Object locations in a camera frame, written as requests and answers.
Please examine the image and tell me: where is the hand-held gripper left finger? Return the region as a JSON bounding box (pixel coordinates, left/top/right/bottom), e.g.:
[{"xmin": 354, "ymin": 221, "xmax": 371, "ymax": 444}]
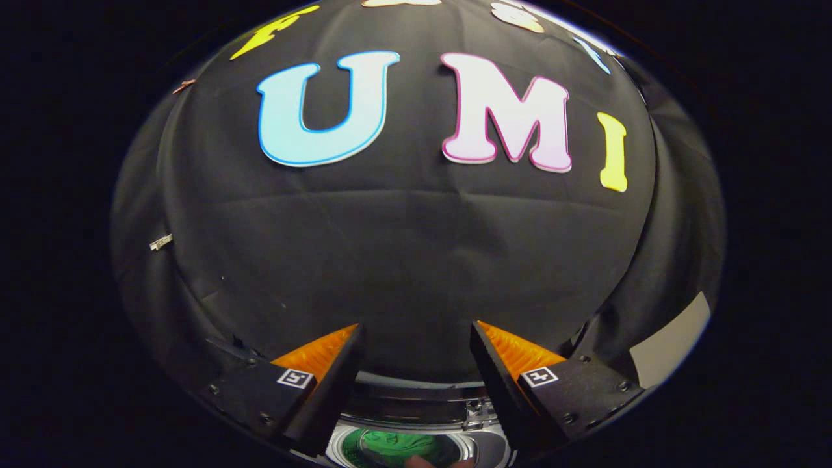
[{"xmin": 205, "ymin": 324, "xmax": 365, "ymax": 459}]

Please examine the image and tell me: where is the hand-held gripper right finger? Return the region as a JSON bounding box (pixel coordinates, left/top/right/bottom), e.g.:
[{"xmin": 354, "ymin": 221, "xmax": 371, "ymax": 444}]
[{"xmin": 469, "ymin": 320, "xmax": 645, "ymax": 459}]

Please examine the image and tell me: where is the green polo shirt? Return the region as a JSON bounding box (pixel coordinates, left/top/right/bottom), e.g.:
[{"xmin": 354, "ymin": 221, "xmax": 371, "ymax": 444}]
[{"xmin": 354, "ymin": 429, "xmax": 457, "ymax": 467}]

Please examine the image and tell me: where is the dark grey washing machine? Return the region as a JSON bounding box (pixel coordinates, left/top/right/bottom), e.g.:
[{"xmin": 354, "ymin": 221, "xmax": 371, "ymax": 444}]
[{"xmin": 324, "ymin": 370, "xmax": 518, "ymax": 468}]

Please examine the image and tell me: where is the black backdrop cloth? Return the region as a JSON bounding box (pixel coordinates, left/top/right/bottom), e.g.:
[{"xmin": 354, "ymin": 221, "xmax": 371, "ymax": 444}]
[{"xmin": 109, "ymin": 0, "xmax": 725, "ymax": 417}]

